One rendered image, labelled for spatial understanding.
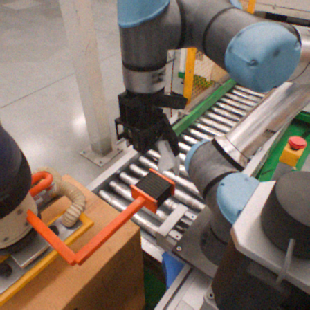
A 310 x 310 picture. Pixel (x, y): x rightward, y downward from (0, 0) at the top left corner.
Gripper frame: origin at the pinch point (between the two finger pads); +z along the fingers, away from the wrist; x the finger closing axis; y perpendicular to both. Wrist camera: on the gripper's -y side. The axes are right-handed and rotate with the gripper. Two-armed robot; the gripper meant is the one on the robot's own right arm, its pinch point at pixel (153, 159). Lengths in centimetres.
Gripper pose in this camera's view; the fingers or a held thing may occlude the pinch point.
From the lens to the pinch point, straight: 61.8
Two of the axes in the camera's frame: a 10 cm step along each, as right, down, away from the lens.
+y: -6.4, 5.4, -5.4
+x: 7.7, 4.5, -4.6
